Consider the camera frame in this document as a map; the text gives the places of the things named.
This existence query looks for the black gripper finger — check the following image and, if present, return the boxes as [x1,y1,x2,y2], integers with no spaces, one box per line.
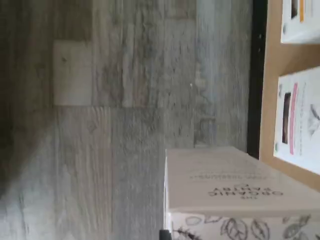
[159,228,173,240]

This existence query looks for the white box green strip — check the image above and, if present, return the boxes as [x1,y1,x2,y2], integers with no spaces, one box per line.
[163,146,320,240]

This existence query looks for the white box pink strip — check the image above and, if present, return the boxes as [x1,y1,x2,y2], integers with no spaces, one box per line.
[272,65,320,176]

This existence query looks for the wooden shelf board with boxes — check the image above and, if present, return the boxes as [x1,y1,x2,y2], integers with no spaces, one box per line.
[258,0,320,194]

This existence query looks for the white box yellow strip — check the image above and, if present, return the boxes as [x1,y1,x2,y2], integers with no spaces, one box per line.
[279,0,320,45]

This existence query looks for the black metal shelf frame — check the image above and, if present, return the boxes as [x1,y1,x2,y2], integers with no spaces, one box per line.
[245,0,269,161]

